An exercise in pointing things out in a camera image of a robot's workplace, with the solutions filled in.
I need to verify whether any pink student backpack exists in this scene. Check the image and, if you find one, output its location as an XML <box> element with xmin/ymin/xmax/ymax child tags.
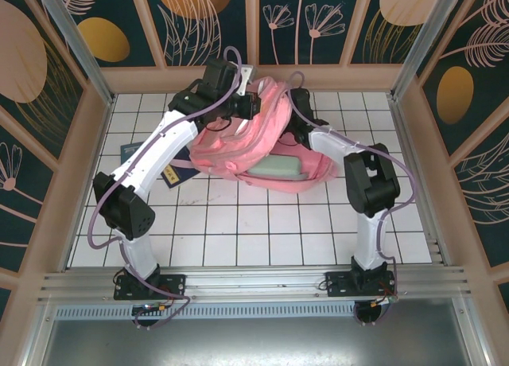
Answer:
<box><xmin>188</xmin><ymin>76</ymin><xmax>341</xmax><ymax>194</ymax></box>

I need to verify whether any pale green pencil case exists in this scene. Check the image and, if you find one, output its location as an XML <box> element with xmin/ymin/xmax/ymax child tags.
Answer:
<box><xmin>248</xmin><ymin>154</ymin><xmax>301</xmax><ymax>180</ymax></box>

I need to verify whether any plain dark blue notebook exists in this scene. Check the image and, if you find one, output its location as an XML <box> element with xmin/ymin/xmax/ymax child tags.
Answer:
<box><xmin>161</xmin><ymin>149</ymin><xmax>200</xmax><ymax>190</ymax></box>

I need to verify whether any small dark blue booklet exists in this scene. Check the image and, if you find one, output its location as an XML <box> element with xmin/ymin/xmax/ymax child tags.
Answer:
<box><xmin>120</xmin><ymin>141</ymin><xmax>144</xmax><ymax>164</ymax></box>

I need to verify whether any left small circuit board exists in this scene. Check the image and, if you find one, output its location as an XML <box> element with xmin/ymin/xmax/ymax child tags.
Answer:
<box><xmin>133</xmin><ymin>302</ymin><xmax>168</xmax><ymax>314</ymax></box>

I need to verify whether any grey metal sheet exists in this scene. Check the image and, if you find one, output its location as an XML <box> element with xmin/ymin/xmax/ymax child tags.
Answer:
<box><xmin>21</xmin><ymin>302</ymin><xmax>494</xmax><ymax>366</ymax></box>

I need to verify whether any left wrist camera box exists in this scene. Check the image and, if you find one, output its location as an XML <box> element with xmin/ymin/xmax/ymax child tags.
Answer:
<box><xmin>237</xmin><ymin>65</ymin><xmax>258</xmax><ymax>95</ymax></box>

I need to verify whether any aluminium side rail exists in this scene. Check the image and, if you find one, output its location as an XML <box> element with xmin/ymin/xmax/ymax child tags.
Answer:
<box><xmin>387</xmin><ymin>95</ymin><xmax>453</xmax><ymax>268</ymax></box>

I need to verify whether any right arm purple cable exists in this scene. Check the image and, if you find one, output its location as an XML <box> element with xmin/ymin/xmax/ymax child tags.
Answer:
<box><xmin>286</xmin><ymin>71</ymin><xmax>418</xmax><ymax>327</ymax></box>

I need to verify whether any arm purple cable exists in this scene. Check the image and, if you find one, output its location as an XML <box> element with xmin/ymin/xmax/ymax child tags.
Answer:
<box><xmin>87</xmin><ymin>46</ymin><xmax>244</xmax><ymax>331</ymax></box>
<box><xmin>286</xmin><ymin>71</ymin><xmax>418</xmax><ymax>327</ymax></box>

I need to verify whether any right aluminium corner post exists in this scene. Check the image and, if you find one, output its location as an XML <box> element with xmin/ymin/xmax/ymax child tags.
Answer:
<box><xmin>388</xmin><ymin>0</ymin><xmax>467</xmax><ymax>103</ymax></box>

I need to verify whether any aluminium corner post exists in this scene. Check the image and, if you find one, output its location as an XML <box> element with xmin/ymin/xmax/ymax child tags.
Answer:
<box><xmin>388</xmin><ymin>0</ymin><xmax>467</xmax><ymax>103</ymax></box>
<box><xmin>30</xmin><ymin>0</ymin><xmax>117</xmax><ymax>107</ymax></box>

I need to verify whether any left aluminium corner post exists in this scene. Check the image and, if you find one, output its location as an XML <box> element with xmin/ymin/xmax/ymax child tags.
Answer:
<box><xmin>30</xmin><ymin>0</ymin><xmax>117</xmax><ymax>107</ymax></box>

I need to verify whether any long aluminium mounting rail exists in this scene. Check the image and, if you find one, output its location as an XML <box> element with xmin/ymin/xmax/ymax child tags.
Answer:
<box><xmin>37</xmin><ymin>265</ymin><xmax>476</xmax><ymax>303</ymax></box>

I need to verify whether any grey perforated cable tray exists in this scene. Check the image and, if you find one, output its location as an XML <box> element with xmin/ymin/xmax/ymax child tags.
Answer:
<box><xmin>53</xmin><ymin>304</ymin><xmax>472</xmax><ymax>320</ymax></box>

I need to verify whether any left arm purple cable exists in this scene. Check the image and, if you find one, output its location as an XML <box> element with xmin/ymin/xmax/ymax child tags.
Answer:
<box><xmin>87</xmin><ymin>46</ymin><xmax>244</xmax><ymax>331</ymax></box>

